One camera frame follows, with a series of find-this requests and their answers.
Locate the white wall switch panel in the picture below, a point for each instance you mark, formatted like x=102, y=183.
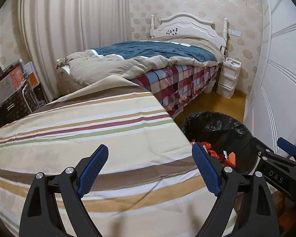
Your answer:
x=234, y=32

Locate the brown patterned storage box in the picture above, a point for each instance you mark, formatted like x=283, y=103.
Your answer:
x=19, y=105

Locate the white footboard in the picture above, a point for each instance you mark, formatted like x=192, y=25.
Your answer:
x=67, y=82

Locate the plaid bed sheet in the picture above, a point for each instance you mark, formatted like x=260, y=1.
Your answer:
x=176, y=86

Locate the red plastic bag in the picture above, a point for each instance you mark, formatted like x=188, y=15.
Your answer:
x=208, y=147

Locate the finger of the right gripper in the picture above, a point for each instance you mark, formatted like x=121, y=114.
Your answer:
x=262, y=151
x=287, y=147

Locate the white orange cardboard box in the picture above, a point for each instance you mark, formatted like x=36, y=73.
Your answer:
x=11, y=83

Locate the white wardrobe doors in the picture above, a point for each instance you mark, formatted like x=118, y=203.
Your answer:
x=270, y=110

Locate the black trash bag bin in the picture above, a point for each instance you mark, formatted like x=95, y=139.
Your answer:
x=224, y=133

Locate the white plastic drawer unit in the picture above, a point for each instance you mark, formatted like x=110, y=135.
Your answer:
x=228, y=78

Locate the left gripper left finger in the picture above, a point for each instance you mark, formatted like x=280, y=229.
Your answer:
x=41, y=216

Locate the striped bed sheet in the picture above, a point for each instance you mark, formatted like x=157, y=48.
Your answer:
x=150, y=185

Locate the beige curtain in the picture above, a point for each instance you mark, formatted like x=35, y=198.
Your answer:
x=53, y=29

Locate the small orange white box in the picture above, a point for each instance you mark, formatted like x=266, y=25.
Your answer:
x=30, y=72

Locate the white wooden headboard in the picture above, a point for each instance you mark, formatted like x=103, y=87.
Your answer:
x=184, y=23

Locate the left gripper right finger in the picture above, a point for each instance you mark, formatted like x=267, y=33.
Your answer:
x=257, y=215

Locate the beige and blue duvet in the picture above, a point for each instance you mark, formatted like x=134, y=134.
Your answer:
x=132, y=59

